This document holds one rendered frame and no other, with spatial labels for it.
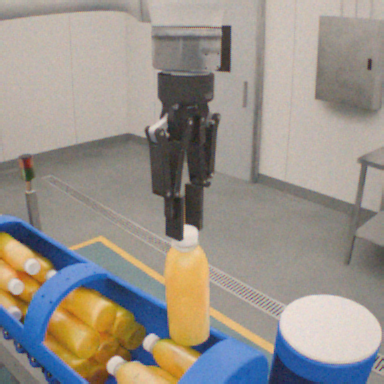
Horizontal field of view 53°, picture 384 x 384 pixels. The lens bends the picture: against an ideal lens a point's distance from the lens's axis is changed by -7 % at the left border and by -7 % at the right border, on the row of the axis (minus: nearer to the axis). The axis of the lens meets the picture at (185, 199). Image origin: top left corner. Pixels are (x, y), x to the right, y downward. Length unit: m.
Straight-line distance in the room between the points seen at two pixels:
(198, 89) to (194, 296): 0.31
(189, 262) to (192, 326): 0.12
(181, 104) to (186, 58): 0.06
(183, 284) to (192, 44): 0.34
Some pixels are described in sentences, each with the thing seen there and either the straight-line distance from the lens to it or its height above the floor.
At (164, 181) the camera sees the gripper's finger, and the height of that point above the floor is 1.55.
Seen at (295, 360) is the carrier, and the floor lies 1.00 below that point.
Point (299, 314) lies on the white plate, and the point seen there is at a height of 1.04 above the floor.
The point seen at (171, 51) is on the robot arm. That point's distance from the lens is 0.50.
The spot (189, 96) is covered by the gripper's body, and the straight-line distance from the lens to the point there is 0.51.
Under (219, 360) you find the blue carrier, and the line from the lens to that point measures 0.70.
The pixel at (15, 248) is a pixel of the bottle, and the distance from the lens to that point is 1.17.
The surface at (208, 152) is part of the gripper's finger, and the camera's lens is 0.60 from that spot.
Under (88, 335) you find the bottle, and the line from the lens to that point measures 0.90.
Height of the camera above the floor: 1.74
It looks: 23 degrees down
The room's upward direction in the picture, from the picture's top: straight up
